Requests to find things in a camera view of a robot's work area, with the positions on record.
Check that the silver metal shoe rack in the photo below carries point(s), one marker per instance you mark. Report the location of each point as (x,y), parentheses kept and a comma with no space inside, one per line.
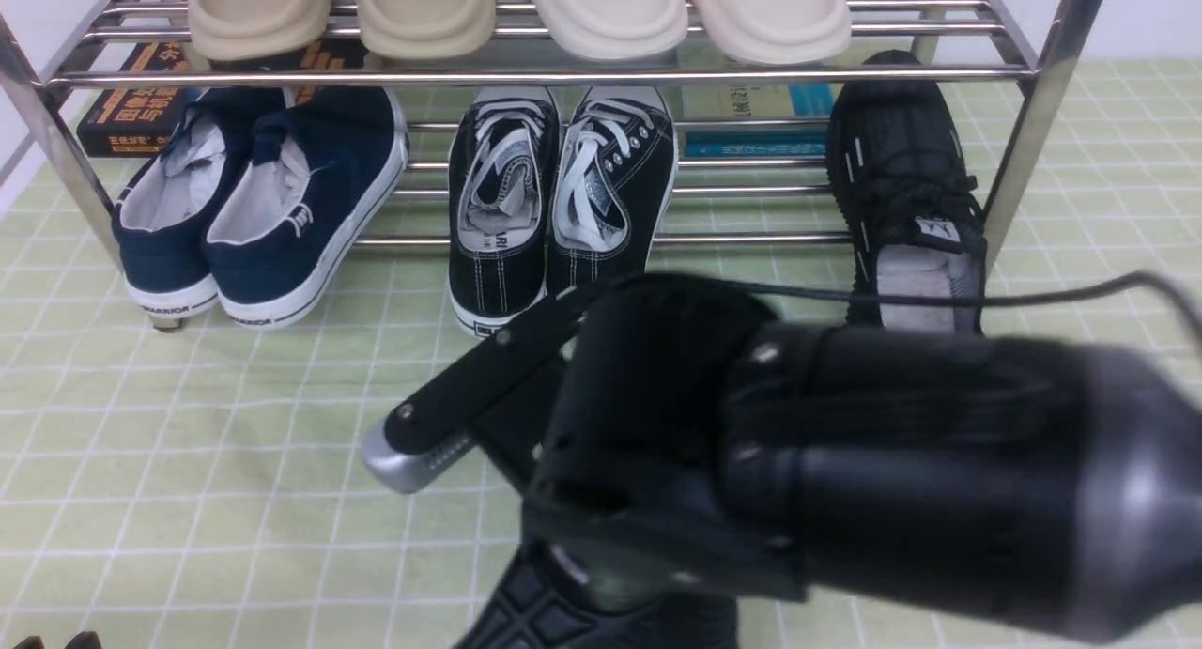
(434,101)

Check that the black canvas sneaker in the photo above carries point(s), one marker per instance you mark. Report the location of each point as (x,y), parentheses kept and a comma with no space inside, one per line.
(616,173)
(501,173)

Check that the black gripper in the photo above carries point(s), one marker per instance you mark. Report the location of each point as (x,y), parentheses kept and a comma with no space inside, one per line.
(610,409)

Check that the black mesh sneaker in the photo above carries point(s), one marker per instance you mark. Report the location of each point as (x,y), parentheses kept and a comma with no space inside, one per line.
(897,169)
(546,599)

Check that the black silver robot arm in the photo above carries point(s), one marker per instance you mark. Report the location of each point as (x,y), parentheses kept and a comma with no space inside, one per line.
(1026,482)

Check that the black canvas sneaker right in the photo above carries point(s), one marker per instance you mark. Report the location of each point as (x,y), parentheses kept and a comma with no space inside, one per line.
(616,173)

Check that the teal beige book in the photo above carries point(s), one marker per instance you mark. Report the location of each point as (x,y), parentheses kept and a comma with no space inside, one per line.
(755,121)

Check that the navy canvas shoe left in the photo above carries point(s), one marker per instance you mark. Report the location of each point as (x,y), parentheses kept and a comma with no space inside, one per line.
(160,221)

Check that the navy canvas shoe right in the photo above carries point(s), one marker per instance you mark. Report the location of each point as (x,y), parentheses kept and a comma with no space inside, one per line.
(318,173)

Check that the tan slipper far left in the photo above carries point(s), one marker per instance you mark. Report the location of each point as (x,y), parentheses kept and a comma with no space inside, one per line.
(238,30)

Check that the black orange book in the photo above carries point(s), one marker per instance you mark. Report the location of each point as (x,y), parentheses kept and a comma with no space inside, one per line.
(137,122)

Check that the tan slipper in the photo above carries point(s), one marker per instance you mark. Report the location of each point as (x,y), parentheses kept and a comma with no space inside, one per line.
(238,30)
(422,30)

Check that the cream slipper far right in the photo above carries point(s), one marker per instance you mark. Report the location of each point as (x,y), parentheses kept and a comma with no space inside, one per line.
(779,32)

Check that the cream slipper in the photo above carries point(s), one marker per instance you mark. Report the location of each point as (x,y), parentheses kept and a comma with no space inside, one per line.
(614,30)
(779,32)

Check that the navy canvas shoe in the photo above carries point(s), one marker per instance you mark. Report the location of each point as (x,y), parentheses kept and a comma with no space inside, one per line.
(318,173)
(160,221)

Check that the black canvas sneaker left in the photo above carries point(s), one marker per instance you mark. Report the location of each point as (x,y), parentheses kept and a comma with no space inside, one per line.
(501,173)

